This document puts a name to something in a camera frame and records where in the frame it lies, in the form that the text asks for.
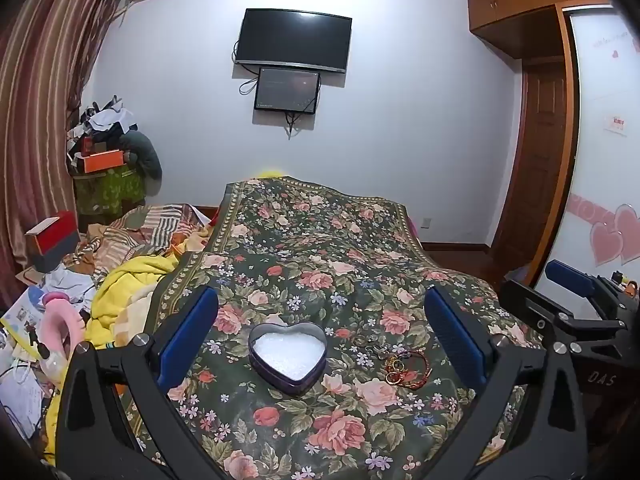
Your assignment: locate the yellow blanket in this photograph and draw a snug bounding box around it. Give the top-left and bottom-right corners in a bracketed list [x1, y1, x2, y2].
[44, 252, 182, 461]

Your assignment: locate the striped quilt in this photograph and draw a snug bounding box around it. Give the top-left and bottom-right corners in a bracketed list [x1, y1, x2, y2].
[64, 203, 222, 282]

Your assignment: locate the small black wall monitor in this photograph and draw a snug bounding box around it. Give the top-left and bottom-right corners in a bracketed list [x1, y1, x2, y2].
[253, 66, 321, 115]

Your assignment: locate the colourful magazine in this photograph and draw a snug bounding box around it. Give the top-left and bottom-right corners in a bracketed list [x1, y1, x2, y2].
[0, 287, 48, 346]

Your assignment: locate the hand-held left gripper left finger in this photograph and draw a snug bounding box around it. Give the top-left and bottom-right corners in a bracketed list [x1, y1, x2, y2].
[54, 285, 228, 480]

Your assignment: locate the pile of clothes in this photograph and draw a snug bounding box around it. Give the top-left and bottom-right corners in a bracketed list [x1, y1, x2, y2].
[65, 93, 142, 162]

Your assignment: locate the grey cloth on floor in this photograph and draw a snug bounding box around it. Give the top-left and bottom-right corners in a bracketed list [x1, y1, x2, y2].
[504, 264, 532, 287]

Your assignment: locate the striped brown curtain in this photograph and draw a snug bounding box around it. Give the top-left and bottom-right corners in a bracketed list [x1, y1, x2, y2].
[0, 0, 137, 306]

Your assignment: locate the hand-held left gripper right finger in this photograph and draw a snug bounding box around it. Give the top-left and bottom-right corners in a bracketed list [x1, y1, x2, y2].
[420, 284, 587, 480]

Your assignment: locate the brown wooden door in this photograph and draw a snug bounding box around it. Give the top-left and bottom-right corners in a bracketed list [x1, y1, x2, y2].
[491, 57, 572, 263]

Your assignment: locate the orange box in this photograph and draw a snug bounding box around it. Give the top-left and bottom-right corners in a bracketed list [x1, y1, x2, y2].
[82, 148, 126, 174]

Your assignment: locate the white wardrobe sliding door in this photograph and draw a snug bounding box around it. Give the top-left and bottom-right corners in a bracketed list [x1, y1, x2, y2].
[530, 0, 640, 293]

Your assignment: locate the dark floral blanket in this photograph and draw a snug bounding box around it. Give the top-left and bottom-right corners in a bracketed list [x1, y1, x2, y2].
[121, 177, 547, 480]

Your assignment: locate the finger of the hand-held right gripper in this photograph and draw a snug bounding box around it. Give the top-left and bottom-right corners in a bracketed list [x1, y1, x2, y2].
[545, 259, 640, 328]
[500, 279, 640, 402]

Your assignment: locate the white crumpled cloth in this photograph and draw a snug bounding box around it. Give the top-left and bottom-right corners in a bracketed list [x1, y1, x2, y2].
[44, 262, 97, 307]

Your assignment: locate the dark grey garment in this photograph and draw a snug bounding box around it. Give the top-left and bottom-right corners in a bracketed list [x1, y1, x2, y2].
[119, 130, 164, 182]

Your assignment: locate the pink plastic ring toy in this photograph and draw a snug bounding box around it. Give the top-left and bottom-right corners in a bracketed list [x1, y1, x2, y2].
[39, 292, 90, 377]

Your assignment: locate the black wall television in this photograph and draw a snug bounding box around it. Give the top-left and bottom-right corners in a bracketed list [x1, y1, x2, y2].
[235, 8, 353, 74]

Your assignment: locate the purple heart-shaped tin box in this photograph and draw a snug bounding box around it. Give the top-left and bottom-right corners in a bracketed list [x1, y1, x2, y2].
[248, 323, 329, 396]

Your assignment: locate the wooden overhead cabinet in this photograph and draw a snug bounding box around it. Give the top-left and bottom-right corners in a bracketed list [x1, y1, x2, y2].
[467, 0, 625, 63]

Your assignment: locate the red and grey box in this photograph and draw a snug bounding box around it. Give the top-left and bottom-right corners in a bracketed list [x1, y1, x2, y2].
[25, 210, 81, 272]

